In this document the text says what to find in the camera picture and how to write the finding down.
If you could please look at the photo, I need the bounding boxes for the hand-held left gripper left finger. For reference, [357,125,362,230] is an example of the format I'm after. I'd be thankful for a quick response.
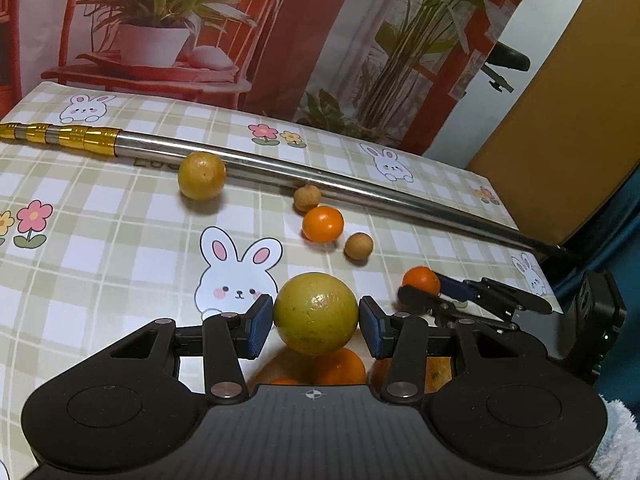
[107,294,276,405]

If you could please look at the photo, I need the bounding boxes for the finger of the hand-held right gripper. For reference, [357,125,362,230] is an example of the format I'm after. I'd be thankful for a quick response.
[397,285,521,333]
[434,274,553,318]

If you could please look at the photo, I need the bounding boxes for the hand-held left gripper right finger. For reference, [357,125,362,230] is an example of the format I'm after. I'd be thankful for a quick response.
[359,296,523,405]

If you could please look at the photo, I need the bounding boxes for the round yellow-green fruit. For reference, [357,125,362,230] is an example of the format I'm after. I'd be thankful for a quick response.
[273,272,359,357]
[178,151,227,202]

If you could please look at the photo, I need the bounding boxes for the large orange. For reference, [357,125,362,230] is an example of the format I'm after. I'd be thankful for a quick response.
[369,356,455,401]

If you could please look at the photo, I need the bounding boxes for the teal cloth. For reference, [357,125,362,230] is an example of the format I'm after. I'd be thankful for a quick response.
[545,160,640,311]

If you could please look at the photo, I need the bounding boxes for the brown longan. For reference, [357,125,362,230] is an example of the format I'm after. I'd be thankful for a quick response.
[344,232,374,262]
[293,184,322,212]

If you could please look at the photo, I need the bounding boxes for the light fluffy cloth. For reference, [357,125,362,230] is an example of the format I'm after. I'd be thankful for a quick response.
[592,395,640,480]

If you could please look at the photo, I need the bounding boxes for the steel pole with gold end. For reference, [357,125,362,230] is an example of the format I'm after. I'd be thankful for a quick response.
[0,122,583,257]

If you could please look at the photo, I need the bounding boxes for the checkered rabbit print tablecloth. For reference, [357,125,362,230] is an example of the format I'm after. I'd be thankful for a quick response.
[0,80,561,480]

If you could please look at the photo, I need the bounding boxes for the wooden board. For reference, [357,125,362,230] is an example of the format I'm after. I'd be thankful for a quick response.
[467,0,640,248]

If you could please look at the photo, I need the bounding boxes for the black office chair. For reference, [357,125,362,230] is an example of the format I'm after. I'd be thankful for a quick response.
[482,41,531,93]

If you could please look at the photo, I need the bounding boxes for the printed room scene backdrop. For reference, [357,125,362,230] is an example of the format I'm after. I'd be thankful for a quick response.
[0,0,546,157]

